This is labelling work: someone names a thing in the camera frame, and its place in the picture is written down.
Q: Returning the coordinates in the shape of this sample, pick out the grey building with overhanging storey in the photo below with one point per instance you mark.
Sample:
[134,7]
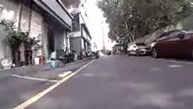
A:
[78,42]

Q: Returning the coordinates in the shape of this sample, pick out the silver car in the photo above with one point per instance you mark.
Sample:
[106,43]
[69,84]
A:
[139,49]

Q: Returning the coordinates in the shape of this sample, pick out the row of parked scooters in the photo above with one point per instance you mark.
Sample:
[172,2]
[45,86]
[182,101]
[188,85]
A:
[88,55]

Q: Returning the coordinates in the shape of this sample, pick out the dark red car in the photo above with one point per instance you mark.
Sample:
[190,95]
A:
[177,45]

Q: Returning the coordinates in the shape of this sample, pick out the grey concrete building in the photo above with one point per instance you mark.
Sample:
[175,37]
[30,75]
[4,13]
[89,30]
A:
[35,25]

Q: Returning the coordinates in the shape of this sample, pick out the grey paved roadside strip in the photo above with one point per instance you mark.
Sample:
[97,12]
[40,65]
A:
[7,93]

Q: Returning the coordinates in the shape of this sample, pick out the potted plants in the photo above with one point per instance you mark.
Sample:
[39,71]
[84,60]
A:
[14,39]

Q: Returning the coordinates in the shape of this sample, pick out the pole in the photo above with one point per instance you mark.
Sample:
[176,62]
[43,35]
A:
[103,36]

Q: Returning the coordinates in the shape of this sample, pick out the row of trees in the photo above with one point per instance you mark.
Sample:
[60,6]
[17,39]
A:
[140,6]

